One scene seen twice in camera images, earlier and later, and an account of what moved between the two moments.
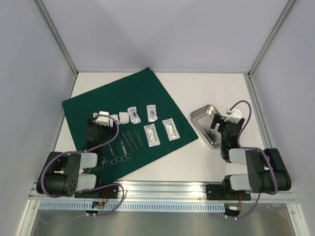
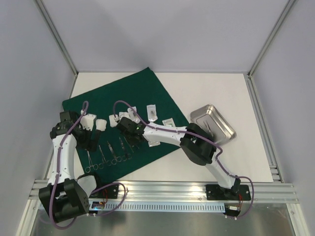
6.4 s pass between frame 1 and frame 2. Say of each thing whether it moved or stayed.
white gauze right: stayed
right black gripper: moved
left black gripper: moved
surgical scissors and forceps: stayed
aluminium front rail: stayed
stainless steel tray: stayed
